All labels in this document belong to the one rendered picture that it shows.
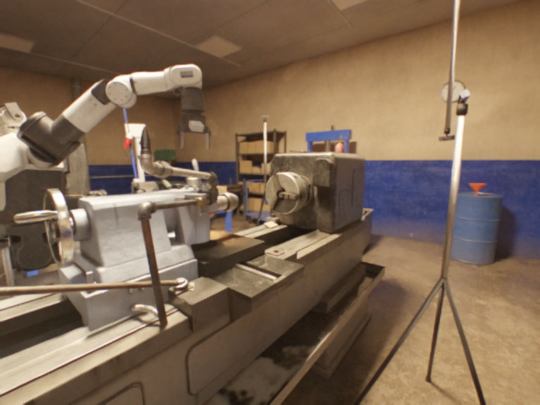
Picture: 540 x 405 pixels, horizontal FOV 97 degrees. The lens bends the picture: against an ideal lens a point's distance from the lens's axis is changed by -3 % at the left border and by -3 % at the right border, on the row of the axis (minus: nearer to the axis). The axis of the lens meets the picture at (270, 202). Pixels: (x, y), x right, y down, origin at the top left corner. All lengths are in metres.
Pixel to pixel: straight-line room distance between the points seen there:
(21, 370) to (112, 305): 0.20
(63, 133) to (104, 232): 0.41
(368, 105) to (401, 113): 0.59
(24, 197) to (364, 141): 4.63
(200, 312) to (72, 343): 0.31
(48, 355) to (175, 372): 0.32
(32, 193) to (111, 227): 0.42
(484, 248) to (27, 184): 4.26
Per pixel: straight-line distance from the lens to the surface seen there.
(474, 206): 3.99
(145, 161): 0.68
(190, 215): 0.91
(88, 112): 1.07
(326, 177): 1.49
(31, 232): 1.23
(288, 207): 1.46
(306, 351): 1.35
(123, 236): 0.85
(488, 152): 4.70
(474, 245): 4.09
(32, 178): 1.19
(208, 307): 0.82
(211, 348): 0.97
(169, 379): 0.92
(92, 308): 0.81
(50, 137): 1.10
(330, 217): 1.57
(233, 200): 1.13
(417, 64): 5.01
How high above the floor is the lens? 1.26
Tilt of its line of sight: 9 degrees down
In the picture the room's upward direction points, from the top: straight up
